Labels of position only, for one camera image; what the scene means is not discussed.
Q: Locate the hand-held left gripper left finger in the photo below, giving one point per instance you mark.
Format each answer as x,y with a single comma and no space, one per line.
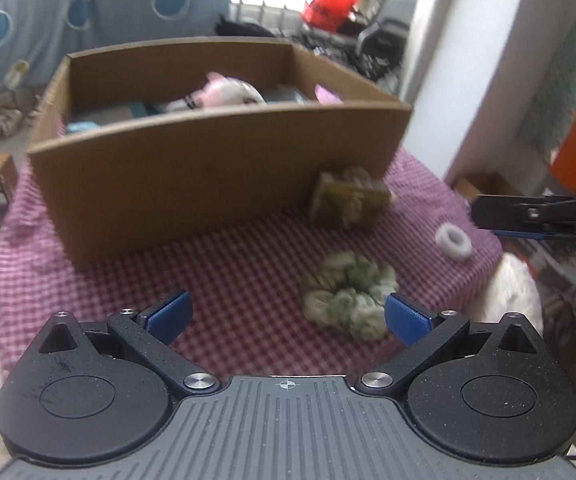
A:
170,317

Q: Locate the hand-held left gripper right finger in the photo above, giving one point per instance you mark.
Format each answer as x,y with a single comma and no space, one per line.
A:
405,320

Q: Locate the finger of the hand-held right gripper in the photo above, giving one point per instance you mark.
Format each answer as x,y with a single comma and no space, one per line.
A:
542,236
502,212

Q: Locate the green floral scrunchie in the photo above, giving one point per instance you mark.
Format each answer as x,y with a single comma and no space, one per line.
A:
347,280

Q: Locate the brown cardboard box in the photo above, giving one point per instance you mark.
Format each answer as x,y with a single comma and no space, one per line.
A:
193,185

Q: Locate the gold tissue packet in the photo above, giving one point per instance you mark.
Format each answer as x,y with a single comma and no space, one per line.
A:
330,200

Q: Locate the pink plush toy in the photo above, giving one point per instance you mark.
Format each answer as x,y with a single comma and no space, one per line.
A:
223,92

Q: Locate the open cardboard carton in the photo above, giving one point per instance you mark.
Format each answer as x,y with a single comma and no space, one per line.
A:
487,187

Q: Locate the person's right leg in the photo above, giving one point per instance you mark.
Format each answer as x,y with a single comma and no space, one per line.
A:
512,295

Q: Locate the pink checked tablecloth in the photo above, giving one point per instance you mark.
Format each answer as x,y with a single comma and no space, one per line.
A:
248,270

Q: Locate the black wheelchair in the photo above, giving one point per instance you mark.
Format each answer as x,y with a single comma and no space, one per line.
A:
382,35

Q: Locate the red plastic bag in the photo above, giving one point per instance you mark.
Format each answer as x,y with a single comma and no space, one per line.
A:
330,2

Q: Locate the black padded mobility chair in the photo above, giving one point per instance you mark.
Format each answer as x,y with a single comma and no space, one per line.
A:
243,27

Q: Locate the blue patterned hanging sheet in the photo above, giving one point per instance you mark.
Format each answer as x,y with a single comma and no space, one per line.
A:
118,20

